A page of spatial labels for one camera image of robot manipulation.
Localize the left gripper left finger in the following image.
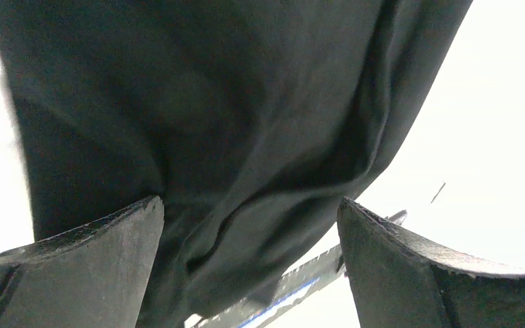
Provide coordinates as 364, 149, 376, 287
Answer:
0, 197, 164, 328

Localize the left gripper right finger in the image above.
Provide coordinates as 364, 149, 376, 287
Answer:
337, 198, 525, 327

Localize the black t shirt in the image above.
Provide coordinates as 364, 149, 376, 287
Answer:
0, 1, 471, 327

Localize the aluminium frame rail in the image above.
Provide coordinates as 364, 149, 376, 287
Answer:
184, 210, 408, 328

